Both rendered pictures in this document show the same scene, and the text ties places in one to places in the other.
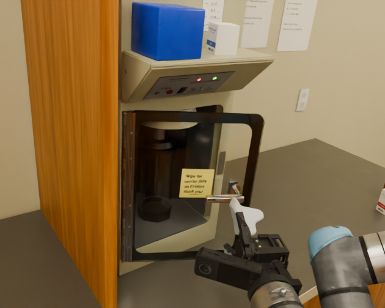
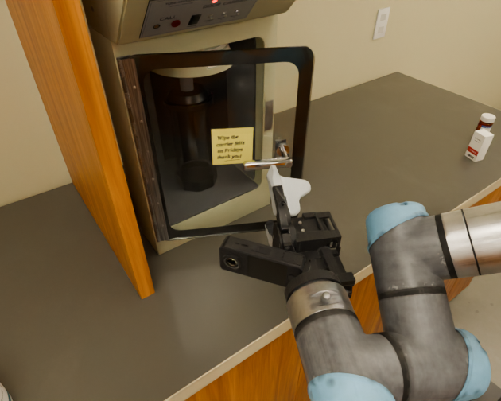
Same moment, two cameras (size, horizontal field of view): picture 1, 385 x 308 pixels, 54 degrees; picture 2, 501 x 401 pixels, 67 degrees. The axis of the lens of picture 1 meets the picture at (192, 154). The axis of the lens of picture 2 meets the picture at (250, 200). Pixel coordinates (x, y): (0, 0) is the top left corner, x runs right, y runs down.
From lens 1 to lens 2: 0.19 m
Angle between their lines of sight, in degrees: 15
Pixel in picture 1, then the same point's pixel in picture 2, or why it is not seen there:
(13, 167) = (28, 137)
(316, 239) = (376, 222)
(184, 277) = not seen: hidden behind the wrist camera
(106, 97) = (71, 38)
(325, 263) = (386, 255)
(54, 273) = (87, 256)
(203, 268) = (229, 262)
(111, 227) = (126, 210)
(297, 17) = not seen: outside the picture
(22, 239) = (51, 219)
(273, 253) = (320, 239)
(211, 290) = not seen: hidden behind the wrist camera
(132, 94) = (119, 31)
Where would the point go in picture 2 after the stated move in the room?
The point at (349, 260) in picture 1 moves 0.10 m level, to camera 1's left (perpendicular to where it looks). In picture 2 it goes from (420, 250) to (328, 247)
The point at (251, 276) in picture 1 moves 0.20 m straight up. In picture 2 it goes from (289, 271) to (303, 130)
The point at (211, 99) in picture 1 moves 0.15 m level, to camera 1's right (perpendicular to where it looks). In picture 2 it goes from (244, 30) to (328, 31)
